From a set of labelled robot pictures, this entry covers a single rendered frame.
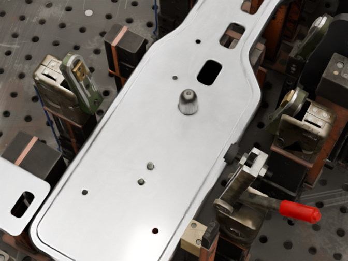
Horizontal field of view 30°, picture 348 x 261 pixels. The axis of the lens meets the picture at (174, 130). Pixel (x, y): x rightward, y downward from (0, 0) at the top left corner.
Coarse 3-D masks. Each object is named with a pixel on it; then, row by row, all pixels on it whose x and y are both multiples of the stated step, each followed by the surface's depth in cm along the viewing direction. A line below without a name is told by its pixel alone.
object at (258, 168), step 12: (228, 156) 83; (240, 156) 83; (252, 156) 84; (264, 156) 83; (240, 168) 89; (252, 168) 82; (264, 168) 83; (240, 180) 85; (252, 180) 83; (228, 192) 91; (240, 192) 89
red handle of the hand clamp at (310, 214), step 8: (248, 192) 94; (240, 200) 94; (248, 200) 93; (256, 200) 93; (264, 200) 92; (272, 200) 91; (280, 200) 91; (264, 208) 92; (272, 208) 91; (280, 208) 89; (288, 208) 89; (296, 208) 88; (304, 208) 87; (312, 208) 87; (288, 216) 89; (296, 216) 88; (304, 216) 87; (312, 216) 86; (320, 216) 87
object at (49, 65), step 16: (48, 64) 109; (48, 80) 107; (64, 80) 108; (48, 96) 113; (64, 96) 108; (64, 112) 115; (80, 112) 112; (64, 128) 127; (80, 128) 117; (64, 144) 132; (80, 144) 126
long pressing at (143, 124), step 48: (240, 0) 119; (288, 0) 120; (192, 48) 115; (240, 48) 115; (144, 96) 111; (240, 96) 111; (96, 144) 107; (144, 144) 107; (192, 144) 107; (96, 192) 104; (144, 192) 103; (192, 192) 103; (48, 240) 100; (96, 240) 100; (144, 240) 100
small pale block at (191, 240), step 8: (192, 224) 95; (200, 224) 94; (184, 232) 94; (192, 232) 94; (200, 232) 94; (184, 240) 94; (192, 240) 93; (200, 240) 94; (184, 248) 98; (192, 248) 95; (184, 256) 103; (192, 256) 101
